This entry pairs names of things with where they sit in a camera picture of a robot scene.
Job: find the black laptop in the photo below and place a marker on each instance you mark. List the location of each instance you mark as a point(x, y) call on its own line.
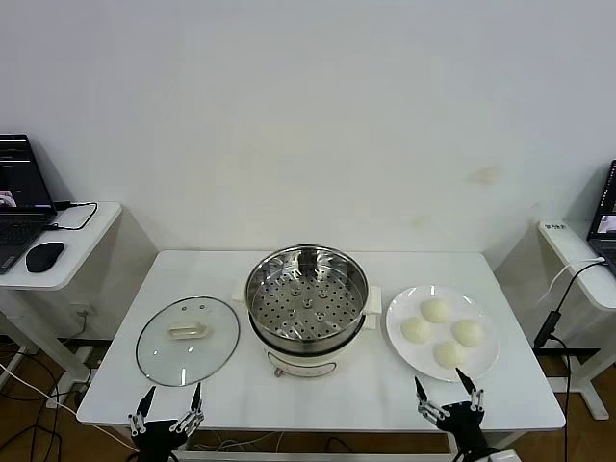
point(24, 221)
point(605, 240)

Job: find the black computer mouse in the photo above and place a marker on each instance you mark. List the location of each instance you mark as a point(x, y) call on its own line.
point(44, 256)

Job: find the white round plate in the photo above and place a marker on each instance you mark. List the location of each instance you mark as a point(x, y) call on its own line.
point(414, 298)

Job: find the steel steamer pot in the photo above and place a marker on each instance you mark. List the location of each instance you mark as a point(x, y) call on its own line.
point(298, 363)

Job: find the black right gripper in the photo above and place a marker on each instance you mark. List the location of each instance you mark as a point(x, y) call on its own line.
point(462, 423)

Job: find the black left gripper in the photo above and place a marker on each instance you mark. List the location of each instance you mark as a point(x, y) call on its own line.
point(156, 438)

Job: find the round glass pot lid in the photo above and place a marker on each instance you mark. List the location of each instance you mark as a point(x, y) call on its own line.
point(159, 346)

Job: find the small white printed label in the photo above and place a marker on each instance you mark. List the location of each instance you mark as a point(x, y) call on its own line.
point(556, 226)

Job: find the white steamed baozi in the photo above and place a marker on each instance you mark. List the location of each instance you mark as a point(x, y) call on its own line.
point(468, 332)
point(449, 355)
point(435, 310)
point(417, 330)

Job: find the white wall socket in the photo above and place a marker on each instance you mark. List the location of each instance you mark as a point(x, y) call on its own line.
point(82, 307)

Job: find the white table leg frame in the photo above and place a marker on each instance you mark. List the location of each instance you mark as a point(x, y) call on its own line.
point(313, 454)

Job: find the stainless steel steamer basket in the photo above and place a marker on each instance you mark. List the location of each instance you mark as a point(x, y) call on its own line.
point(308, 308)

